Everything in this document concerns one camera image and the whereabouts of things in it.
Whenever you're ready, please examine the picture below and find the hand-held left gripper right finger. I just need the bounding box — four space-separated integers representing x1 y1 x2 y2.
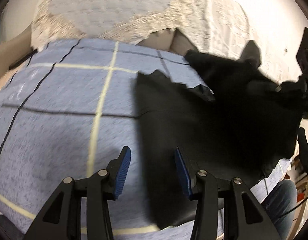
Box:
174 147 276 240

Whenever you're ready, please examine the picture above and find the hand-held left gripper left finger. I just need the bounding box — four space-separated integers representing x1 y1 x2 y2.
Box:
24 146 132 240

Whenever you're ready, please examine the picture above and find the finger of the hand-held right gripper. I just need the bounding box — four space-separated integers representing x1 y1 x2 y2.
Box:
274 79 306 100

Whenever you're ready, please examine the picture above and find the black jacket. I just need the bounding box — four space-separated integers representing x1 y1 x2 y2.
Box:
134 39 304 230

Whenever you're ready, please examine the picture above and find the blue checked blanket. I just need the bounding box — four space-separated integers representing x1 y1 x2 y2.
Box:
0 39 293 240

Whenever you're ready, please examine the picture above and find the person's leg in jeans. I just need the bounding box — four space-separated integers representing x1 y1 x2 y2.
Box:
262 179 298 240

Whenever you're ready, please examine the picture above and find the beige sofa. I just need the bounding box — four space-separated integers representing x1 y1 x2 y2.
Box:
0 27 194 58

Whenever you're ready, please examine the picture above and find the white lace bed cover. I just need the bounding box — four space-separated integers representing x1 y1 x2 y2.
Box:
30 0 304 85

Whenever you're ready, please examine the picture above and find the black cable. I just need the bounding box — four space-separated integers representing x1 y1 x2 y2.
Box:
262 172 308 218

